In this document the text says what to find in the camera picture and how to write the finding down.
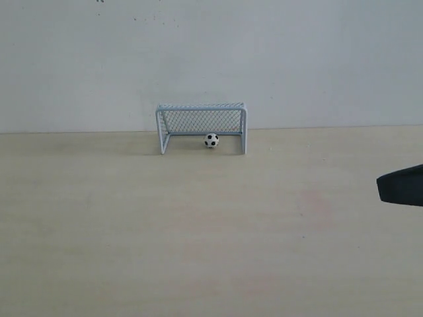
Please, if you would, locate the black and white mini football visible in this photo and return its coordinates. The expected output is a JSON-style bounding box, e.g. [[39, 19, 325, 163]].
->
[[204, 133, 219, 149]]

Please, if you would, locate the small white toy goal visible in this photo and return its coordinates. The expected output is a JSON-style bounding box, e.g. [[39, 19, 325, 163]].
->
[[155, 102, 248, 154]]

